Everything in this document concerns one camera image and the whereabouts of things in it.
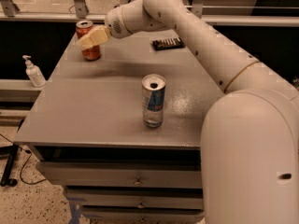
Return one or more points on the black stand leg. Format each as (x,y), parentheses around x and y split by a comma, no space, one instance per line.
(10,154)

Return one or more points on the bottom grey drawer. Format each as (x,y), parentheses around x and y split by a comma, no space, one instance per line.
(142,215)

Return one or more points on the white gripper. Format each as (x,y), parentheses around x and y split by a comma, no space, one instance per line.
(114,24)

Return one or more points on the red coke can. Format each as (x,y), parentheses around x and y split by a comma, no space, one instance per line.
(89,51)

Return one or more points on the white pump sanitizer bottle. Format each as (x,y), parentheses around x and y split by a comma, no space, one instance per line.
(33,72)

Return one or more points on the grey drawer cabinet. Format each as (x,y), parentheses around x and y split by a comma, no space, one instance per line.
(91,112)

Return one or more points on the blue silver energy drink can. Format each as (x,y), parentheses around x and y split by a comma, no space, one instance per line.
(153,90)

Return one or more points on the dark snack bar wrapper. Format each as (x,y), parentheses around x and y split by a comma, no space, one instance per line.
(168,43)

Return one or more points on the grey drawer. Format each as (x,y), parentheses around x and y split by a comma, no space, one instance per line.
(139,198)
(142,215)
(118,175)

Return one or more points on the metal window rail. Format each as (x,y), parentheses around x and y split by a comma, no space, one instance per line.
(284,13)

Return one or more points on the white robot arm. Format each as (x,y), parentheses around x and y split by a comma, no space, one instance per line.
(250,137)

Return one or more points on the top grey drawer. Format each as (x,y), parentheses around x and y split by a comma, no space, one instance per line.
(118,175)

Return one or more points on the middle grey drawer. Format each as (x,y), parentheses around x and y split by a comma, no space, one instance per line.
(139,198)

